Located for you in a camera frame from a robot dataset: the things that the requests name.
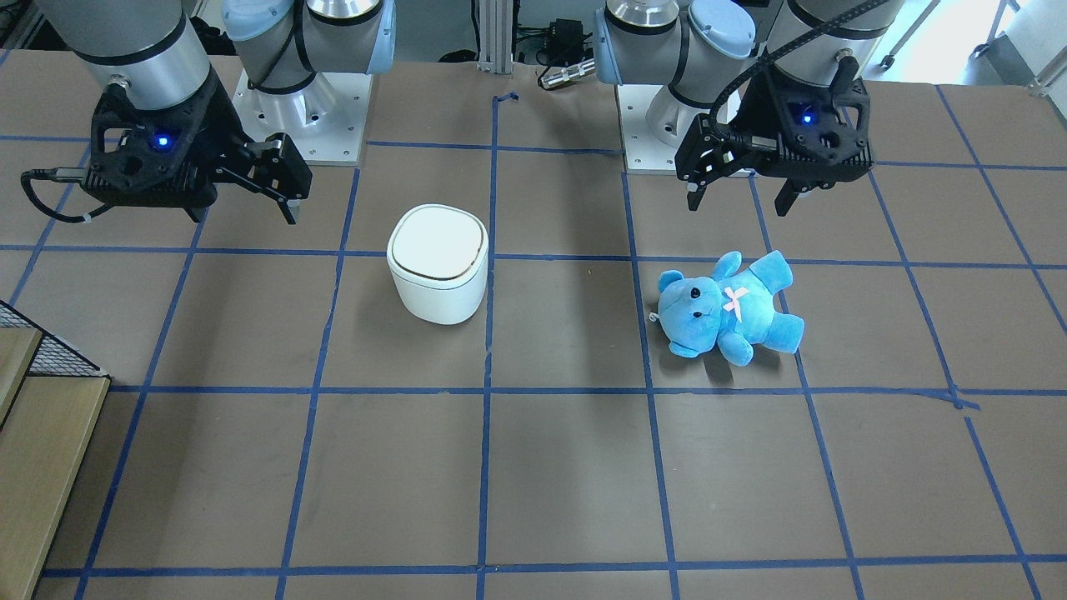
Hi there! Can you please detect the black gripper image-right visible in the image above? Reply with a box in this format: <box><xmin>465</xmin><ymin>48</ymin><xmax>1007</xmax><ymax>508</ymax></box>
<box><xmin>675</xmin><ymin>63</ymin><xmax>875</xmax><ymax>217</ymax></box>

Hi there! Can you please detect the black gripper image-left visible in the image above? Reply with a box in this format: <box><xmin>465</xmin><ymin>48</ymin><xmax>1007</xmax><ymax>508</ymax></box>
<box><xmin>80</xmin><ymin>81</ymin><xmax>313</xmax><ymax>225</ymax></box>

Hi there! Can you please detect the white trash can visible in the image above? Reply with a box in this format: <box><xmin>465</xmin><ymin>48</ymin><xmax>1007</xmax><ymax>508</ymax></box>
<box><xmin>386</xmin><ymin>204</ymin><xmax>488</xmax><ymax>323</ymax></box>

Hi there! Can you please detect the blue teddy bear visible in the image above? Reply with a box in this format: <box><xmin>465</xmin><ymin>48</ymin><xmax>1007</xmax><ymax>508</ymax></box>
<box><xmin>650</xmin><ymin>250</ymin><xmax>805</xmax><ymax>366</ymax></box>

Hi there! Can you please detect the silver metal connector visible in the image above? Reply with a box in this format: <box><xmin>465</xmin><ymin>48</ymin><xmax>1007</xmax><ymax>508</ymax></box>
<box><xmin>537</xmin><ymin>58</ymin><xmax>598</xmax><ymax>92</ymax></box>

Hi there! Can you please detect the black power adapter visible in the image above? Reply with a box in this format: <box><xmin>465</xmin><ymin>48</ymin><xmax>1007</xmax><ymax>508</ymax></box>
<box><xmin>545</xmin><ymin>18</ymin><xmax>584</xmax><ymax>54</ymax></box>

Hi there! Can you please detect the wooden shelf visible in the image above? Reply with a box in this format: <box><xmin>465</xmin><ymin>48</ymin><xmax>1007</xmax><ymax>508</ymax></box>
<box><xmin>1</xmin><ymin>329</ymin><xmax>110</xmax><ymax>599</ymax></box>

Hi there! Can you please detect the black gripper cable image-right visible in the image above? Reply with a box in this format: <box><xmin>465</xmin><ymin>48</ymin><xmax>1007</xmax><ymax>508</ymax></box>
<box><xmin>708</xmin><ymin>1</ymin><xmax>902</xmax><ymax>117</ymax></box>

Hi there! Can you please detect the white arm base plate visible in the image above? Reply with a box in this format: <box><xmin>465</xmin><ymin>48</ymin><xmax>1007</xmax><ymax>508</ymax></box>
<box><xmin>616</xmin><ymin>84</ymin><xmax>708</xmax><ymax>176</ymax></box>
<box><xmin>233</xmin><ymin>72</ymin><xmax>376</xmax><ymax>168</ymax></box>

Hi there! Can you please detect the black gripper cable image-left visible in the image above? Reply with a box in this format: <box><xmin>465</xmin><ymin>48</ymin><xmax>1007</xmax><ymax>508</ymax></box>
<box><xmin>20</xmin><ymin>167</ymin><xmax>111</xmax><ymax>224</ymax></box>

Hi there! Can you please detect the black wire mesh basket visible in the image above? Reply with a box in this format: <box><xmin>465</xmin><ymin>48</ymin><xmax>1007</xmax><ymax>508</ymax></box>
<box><xmin>1</xmin><ymin>301</ymin><xmax>110</xmax><ymax>378</ymax></box>

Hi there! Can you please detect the aluminium frame post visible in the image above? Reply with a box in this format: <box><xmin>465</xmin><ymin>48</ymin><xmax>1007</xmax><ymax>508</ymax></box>
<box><xmin>475</xmin><ymin>0</ymin><xmax>514</xmax><ymax>77</ymax></box>

